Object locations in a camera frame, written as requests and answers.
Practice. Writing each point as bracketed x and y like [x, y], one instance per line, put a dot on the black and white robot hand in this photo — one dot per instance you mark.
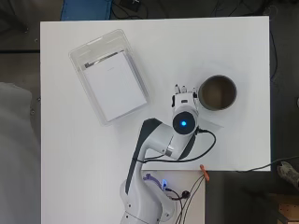
[184, 100]

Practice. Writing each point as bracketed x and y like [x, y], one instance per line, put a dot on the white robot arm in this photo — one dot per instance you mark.
[155, 138]

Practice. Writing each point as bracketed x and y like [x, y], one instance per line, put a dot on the brown round tub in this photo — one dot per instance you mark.
[217, 93]

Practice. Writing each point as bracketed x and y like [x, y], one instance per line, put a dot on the clear plastic storage box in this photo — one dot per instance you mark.
[137, 71]

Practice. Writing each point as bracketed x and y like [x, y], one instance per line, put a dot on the white flat box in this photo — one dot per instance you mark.
[115, 87]

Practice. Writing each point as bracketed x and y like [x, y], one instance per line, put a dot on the person's shoe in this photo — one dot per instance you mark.
[289, 174]

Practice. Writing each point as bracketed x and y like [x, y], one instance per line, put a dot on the blue flat panel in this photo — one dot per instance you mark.
[87, 10]

